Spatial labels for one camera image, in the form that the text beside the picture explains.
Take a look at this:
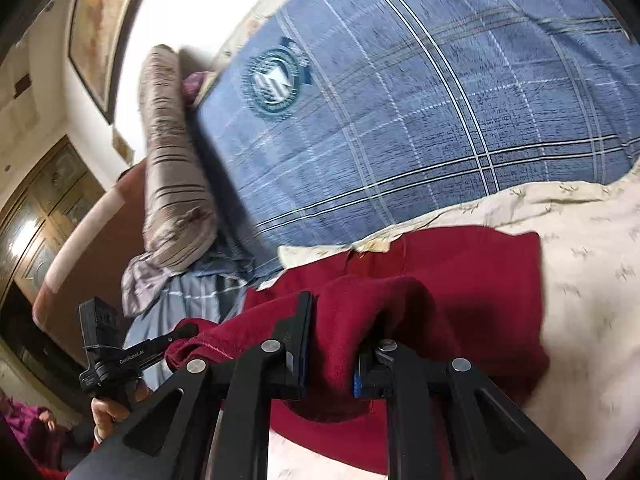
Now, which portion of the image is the beige striped floral pillow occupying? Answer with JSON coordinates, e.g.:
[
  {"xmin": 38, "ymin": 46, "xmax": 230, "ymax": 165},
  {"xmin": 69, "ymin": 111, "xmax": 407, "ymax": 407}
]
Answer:
[{"xmin": 139, "ymin": 44, "xmax": 218, "ymax": 273}]

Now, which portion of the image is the framed wall picture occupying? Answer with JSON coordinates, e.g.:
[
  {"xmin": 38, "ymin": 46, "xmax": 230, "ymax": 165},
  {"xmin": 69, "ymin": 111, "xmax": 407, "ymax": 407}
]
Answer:
[{"xmin": 68, "ymin": 0, "xmax": 142, "ymax": 124}]

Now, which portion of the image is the red knit garment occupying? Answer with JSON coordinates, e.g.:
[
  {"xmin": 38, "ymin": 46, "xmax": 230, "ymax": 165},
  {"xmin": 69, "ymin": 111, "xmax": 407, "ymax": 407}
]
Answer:
[{"xmin": 165, "ymin": 226, "xmax": 549, "ymax": 474}]

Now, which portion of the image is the grey crumpled cloth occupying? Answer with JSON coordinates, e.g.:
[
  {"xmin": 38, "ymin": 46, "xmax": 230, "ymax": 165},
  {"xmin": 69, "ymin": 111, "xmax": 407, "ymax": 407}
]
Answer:
[{"xmin": 122, "ymin": 252, "xmax": 172, "ymax": 318}]

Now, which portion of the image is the person's left hand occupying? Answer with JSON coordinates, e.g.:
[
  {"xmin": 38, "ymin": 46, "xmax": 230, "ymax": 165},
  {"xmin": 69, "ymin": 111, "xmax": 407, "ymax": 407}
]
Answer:
[{"xmin": 91, "ymin": 398, "xmax": 130, "ymax": 444}]

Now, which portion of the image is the wooden carved door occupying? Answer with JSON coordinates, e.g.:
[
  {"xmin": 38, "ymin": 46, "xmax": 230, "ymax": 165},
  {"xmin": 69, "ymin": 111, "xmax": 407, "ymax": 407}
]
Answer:
[{"xmin": 1, "ymin": 138, "xmax": 104, "ymax": 302}]

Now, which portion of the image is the grey star-print bedsheet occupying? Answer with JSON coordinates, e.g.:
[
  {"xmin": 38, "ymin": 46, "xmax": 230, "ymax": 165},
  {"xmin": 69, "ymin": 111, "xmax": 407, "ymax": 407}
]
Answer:
[{"xmin": 121, "ymin": 238, "xmax": 262, "ymax": 391}]

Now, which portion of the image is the brown padded headboard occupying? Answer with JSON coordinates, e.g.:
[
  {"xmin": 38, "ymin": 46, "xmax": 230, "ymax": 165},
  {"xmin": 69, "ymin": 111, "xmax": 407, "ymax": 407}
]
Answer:
[{"xmin": 32, "ymin": 162, "xmax": 146, "ymax": 365}]

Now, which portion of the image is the blue plaid pillow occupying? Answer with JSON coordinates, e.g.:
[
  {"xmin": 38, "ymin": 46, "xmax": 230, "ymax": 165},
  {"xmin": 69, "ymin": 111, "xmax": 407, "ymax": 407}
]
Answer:
[{"xmin": 193, "ymin": 0, "xmax": 639, "ymax": 276}]

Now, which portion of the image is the cream leaf-print quilt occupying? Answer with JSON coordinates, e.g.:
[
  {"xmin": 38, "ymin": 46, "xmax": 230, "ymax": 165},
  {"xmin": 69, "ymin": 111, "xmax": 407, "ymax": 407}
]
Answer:
[{"xmin": 225, "ymin": 0, "xmax": 639, "ymax": 479}]

